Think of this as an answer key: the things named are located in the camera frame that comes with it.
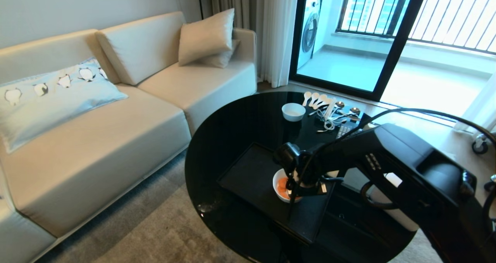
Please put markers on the white washing machine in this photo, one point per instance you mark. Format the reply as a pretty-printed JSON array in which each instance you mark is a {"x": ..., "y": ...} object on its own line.
[{"x": 310, "y": 30}]

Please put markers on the round black glass table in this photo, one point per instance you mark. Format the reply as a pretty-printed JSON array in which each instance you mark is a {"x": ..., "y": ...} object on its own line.
[{"x": 240, "y": 135}]

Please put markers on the black tray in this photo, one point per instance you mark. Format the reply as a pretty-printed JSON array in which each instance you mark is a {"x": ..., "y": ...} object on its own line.
[{"x": 252, "y": 177}]

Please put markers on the small beige cushion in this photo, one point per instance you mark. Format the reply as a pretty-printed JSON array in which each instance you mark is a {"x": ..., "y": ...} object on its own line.
[{"x": 224, "y": 57}]

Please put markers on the black sliding door frame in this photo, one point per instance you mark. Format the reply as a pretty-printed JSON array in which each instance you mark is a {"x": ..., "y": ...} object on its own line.
[{"x": 399, "y": 42}]

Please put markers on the balcony railing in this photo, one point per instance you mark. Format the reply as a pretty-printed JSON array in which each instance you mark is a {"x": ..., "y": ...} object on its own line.
[{"x": 457, "y": 15}]

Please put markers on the white sheer curtain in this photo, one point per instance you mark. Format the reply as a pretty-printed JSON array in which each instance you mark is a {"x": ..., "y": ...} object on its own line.
[{"x": 281, "y": 34}]

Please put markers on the black caster wheel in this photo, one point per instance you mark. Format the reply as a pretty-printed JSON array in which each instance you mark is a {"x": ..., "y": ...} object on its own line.
[{"x": 480, "y": 145}]

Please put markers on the large beige cushion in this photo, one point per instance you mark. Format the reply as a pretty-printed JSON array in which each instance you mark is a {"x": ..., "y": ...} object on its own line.
[{"x": 205, "y": 36}]

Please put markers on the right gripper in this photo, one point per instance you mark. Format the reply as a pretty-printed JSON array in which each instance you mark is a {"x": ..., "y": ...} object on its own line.
[{"x": 312, "y": 181}]

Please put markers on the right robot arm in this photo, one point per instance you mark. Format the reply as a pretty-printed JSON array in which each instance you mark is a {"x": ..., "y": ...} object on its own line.
[{"x": 407, "y": 166}]

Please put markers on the white dish with scraps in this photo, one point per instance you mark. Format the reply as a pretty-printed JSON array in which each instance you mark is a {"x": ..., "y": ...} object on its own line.
[{"x": 278, "y": 191}]

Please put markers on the black remote control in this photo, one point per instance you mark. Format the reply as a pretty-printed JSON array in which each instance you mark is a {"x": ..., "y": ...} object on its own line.
[{"x": 343, "y": 131}]

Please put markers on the white plastic spoon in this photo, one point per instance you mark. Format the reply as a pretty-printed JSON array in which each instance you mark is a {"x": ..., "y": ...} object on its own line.
[
  {"x": 306, "y": 97},
  {"x": 326, "y": 102},
  {"x": 313, "y": 98},
  {"x": 320, "y": 100}
]

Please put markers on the beige curtain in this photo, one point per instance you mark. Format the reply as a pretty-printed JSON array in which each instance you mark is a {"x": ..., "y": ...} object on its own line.
[{"x": 228, "y": 1}]

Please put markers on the empty white bowl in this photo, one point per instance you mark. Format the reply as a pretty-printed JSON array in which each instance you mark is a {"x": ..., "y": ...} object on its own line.
[{"x": 293, "y": 111}]

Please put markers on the light blue penguin pillow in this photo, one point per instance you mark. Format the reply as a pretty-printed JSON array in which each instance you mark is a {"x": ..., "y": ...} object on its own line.
[{"x": 50, "y": 100}]

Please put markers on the beige sofa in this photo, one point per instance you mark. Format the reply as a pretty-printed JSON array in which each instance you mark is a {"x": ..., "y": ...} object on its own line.
[{"x": 97, "y": 158}]

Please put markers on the orange food scraps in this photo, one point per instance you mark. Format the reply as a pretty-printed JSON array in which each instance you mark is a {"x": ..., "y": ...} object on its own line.
[{"x": 282, "y": 188}]

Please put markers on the metal spoon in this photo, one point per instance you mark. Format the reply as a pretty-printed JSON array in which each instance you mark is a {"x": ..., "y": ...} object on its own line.
[
  {"x": 340, "y": 104},
  {"x": 354, "y": 110}
]

